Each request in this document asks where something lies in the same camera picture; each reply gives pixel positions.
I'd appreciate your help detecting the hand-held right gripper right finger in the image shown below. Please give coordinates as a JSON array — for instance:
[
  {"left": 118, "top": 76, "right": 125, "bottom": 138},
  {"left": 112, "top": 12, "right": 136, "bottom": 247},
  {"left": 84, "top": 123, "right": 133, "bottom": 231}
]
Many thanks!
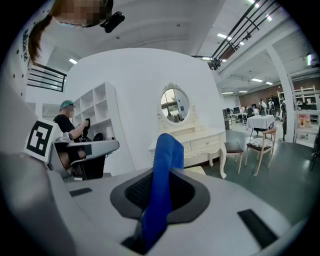
[{"left": 149, "top": 167, "right": 302, "bottom": 256}]

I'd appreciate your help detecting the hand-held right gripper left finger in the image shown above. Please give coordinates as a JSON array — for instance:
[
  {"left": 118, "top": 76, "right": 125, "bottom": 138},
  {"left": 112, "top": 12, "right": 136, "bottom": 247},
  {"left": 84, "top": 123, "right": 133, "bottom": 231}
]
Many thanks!
[{"left": 48, "top": 167, "right": 154, "bottom": 256}]

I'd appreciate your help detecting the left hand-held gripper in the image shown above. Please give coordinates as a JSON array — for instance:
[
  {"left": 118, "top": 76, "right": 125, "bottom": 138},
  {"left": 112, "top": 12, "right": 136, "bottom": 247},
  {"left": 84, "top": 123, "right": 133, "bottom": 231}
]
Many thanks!
[{"left": 23, "top": 119, "right": 120, "bottom": 181}]

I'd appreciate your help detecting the blue cloth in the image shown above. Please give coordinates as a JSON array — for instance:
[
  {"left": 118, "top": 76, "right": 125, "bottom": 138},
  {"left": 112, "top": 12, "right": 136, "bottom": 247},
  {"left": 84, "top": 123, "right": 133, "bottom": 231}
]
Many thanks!
[{"left": 141, "top": 132, "right": 185, "bottom": 252}]

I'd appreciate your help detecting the white dressing table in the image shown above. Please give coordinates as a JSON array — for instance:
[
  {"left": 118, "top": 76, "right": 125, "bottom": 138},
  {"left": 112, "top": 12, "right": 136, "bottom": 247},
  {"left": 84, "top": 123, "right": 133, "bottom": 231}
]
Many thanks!
[{"left": 147, "top": 126, "right": 228, "bottom": 180}]

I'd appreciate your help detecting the white shelf unit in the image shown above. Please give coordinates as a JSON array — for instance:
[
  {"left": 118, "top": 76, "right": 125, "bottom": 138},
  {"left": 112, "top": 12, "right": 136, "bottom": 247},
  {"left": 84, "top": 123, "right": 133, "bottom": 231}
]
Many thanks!
[{"left": 72, "top": 81, "right": 137, "bottom": 176}]

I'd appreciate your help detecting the dark-seat wooden stool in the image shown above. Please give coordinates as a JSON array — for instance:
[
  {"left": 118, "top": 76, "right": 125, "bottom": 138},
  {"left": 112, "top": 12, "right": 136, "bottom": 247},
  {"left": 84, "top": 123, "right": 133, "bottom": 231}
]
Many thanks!
[{"left": 224, "top": 141, "right": 245, "bottom": 175}]

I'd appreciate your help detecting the wooden chair with patterned cushion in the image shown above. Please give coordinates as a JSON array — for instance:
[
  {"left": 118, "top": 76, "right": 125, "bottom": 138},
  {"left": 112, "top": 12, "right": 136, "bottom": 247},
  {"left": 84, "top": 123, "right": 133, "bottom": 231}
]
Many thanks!
[{"left": 244, "top": 127, "right": 278, "bottom": 177}]

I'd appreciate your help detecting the oval white-framed mirror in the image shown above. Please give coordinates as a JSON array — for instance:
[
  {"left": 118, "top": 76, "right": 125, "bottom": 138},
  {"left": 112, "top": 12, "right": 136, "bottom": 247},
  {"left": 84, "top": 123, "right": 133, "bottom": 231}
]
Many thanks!
[{"left": 156, "top": 81, "right": 203, "bottom": 133}]

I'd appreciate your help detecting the table with white tablecloth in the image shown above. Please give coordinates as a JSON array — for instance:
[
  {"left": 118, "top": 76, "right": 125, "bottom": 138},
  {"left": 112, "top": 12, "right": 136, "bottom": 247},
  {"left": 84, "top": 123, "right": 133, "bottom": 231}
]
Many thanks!
[{"left": 246, "top": 114, "right": 276, "bottom": 141}]

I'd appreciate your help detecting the black metal railing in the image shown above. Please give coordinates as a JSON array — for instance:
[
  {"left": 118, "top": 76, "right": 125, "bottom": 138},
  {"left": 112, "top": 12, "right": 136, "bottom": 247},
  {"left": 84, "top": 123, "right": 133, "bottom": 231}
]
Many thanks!
[{"left": 26, "top": 63, "right": 68, "bottom": 93}]

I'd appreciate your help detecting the person's polka-dot shirt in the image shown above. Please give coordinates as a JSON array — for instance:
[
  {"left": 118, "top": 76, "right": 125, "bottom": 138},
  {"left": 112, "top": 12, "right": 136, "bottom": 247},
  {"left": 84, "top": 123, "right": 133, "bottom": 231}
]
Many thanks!
[{"left": 0, "top": 14, "right": 58, "bottom": 161}]

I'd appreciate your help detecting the white storage rack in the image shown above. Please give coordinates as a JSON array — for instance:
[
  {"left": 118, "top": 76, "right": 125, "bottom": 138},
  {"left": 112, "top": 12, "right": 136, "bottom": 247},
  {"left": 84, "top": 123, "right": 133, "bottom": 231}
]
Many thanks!
[{"left": 276, "top": 84, "right": 320, "bottom": 148}]

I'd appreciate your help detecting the person's head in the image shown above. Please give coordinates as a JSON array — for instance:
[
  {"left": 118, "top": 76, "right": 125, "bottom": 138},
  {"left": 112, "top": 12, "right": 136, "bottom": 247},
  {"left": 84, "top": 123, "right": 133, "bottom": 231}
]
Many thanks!
[{"left": 49, "top": 0, "right": 115, "bottom": 28}]

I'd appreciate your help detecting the black head-worn camera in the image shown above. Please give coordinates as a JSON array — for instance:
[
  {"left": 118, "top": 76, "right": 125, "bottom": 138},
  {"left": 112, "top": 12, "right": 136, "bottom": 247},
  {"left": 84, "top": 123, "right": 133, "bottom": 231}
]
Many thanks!
[{"left": 99, "top": 10, "right": 126, "bottom": 34}]

